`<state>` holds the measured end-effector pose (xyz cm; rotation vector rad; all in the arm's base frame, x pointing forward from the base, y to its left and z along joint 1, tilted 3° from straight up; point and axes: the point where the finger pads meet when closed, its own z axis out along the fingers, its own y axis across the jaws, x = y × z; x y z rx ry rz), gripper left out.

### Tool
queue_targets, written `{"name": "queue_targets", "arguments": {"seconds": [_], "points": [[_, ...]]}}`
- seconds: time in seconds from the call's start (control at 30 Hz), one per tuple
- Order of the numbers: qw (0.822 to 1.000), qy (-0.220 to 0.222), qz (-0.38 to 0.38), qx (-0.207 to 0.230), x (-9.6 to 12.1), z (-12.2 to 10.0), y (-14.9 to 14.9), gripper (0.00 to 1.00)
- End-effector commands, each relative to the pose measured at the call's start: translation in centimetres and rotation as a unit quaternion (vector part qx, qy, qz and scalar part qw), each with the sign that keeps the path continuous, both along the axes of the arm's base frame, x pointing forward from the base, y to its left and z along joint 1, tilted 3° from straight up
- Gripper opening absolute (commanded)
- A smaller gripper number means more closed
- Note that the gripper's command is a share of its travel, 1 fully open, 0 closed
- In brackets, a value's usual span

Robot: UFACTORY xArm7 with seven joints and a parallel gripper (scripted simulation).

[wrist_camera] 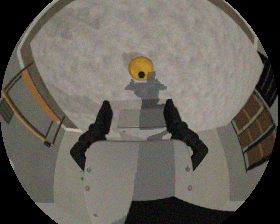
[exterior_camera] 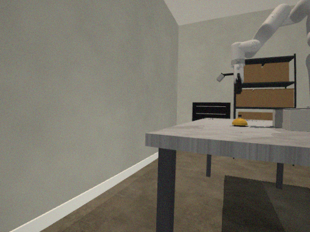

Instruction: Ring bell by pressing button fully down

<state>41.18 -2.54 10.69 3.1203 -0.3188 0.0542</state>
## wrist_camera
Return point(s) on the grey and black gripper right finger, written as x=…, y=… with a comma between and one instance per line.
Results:
x=179, y=129

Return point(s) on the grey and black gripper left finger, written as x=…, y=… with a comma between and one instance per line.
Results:
x=96, y=132

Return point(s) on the yellow dome bell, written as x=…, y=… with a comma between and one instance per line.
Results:
x=140, y=68

